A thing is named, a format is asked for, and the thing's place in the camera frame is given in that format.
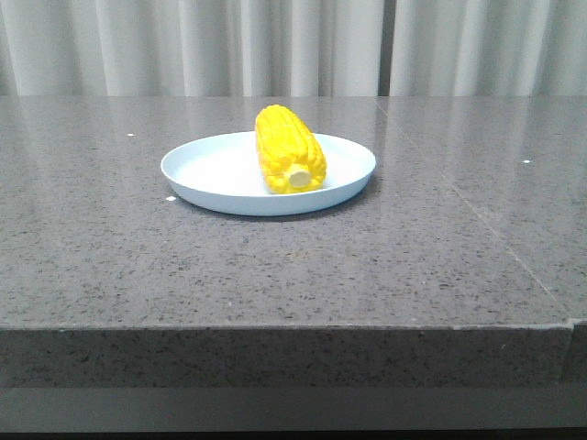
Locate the light blue round plate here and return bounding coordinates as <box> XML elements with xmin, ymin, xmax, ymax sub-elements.
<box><xmin>161</xmin><ymin>131</ymin><xmax>376</xmax><ymax>216</ymax></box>

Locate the yellow corn cob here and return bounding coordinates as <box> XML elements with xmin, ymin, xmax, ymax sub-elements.
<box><xmin>255</xmin><ymin>104</ymin><xmax>327</xmax><ymax>194</ymax></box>

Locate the white pleated curtain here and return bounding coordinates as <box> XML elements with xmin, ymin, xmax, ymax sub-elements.
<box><xmin>1</xmin><ymin>1</ymin><xmax>586</xmax><ymax>96</ymax></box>

